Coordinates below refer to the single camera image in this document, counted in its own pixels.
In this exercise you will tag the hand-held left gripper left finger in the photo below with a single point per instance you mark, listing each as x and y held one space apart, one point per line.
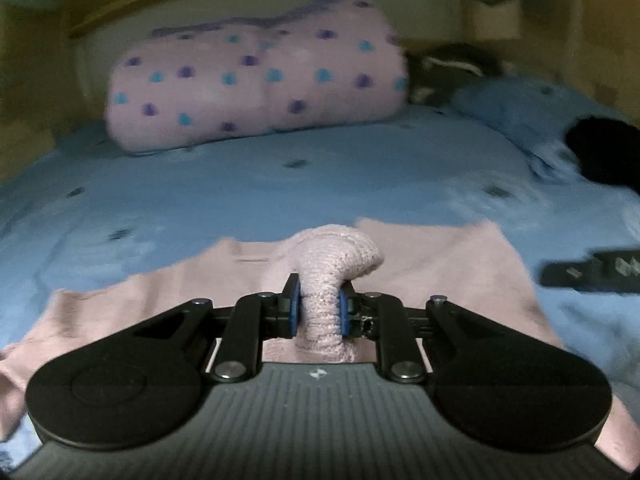
294 310

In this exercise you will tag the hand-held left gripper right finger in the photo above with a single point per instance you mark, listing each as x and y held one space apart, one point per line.
344 316

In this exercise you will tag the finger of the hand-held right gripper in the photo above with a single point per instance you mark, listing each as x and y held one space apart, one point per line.
585 272

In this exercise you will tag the pink knitted garment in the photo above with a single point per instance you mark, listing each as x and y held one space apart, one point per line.
450 270

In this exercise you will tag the black cloth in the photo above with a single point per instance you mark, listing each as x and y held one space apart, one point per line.
607 150

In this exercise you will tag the blue dandelion-print bed sheet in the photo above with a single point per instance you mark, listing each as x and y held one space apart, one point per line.
300 180

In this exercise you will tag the blue pillow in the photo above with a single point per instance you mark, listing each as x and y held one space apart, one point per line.
515 110

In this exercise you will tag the pink heart-print folded quilt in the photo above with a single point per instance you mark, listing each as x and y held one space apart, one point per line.
260 80

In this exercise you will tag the dark cloth with white trim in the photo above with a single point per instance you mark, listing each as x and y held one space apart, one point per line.
445 77

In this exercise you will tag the wooden headboard shelf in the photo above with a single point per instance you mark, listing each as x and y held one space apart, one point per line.
125 5

